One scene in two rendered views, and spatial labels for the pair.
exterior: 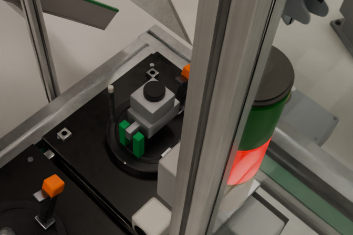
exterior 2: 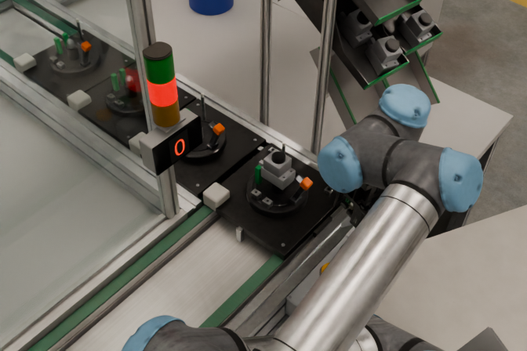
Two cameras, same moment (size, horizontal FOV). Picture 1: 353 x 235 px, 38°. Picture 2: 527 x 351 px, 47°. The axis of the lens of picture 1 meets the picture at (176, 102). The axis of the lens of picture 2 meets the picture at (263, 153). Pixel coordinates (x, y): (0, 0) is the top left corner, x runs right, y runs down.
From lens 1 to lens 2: 104 cm
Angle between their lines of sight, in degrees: 55
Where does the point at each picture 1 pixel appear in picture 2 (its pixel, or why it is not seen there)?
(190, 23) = (426, 245)
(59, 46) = not seen: hidden behind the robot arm
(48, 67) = (316, 132)
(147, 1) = not seen: outside the picture
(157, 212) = (218, 193)
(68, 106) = (297, 153)
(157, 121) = (266, 171)
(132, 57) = not seen: hidden behind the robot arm
